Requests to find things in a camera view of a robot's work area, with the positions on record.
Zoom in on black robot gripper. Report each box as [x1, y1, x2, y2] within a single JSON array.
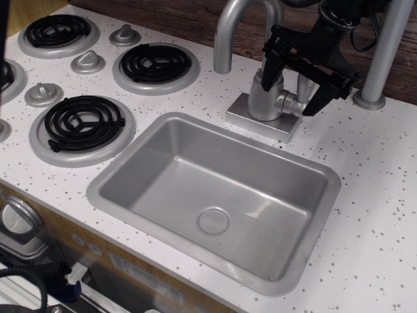
[[261, 25, 361, 116]]

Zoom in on silver faucet lever handle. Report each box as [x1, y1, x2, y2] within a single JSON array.
[[276, 74, 315, 118]]

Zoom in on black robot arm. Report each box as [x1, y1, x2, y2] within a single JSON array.
[[261, 1, 389, 117]]

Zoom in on silver vertical support pole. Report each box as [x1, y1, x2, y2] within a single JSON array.
[[353, 0, 414, 111]]

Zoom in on silver toy faucet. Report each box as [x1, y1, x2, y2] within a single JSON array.
[[213, 0, 302, 143]]

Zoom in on grey toy sink basin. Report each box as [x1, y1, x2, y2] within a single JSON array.
[[87, 112, 341, 296]]

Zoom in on black coil burner middle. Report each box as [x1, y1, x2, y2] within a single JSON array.
[[112, 43, 200, 96]]

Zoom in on black coil burner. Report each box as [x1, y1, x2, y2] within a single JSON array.
[[112, 43, 200, 96], [18, 14, 100, 59], [29, 95, 136, 168]]

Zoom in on silver stove knob back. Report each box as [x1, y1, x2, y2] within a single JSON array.
[[109, 24, 141, 47]]

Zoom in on silver stove knob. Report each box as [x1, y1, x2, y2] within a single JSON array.
[[24, 83, 63, 108], [70, 50, 106, 75], [109, 24, 141, 47]]

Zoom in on silver stove knob middle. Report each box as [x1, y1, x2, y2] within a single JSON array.
[[70, 50, 106, 75]]

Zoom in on black coil burner front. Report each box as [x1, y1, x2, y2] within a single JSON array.
[[29, 95, 136, 168]]

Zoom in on black coil burner back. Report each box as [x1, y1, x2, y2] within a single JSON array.
[[18, 14, 100, 59]]

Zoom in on silver stove knob front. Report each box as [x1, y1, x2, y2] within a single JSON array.
[[24, 83, 63, 108]]

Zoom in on black coil burner left edge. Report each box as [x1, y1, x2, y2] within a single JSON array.
[[1, 59, 27, 105]]

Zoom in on silver stove knob left edge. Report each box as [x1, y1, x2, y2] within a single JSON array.
[[0, 119, 11, 143]]

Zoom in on silver oven dial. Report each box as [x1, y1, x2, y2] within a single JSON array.
[[1, 195, 43, 244]]

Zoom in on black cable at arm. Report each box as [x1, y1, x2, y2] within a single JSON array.
[[349, 9, 388, 53]]

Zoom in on silver oven door handle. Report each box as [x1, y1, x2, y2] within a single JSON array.
[[1, 233, 50, 264]]

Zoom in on black cable lower left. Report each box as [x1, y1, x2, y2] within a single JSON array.
[[0, 260, 73, 309]]

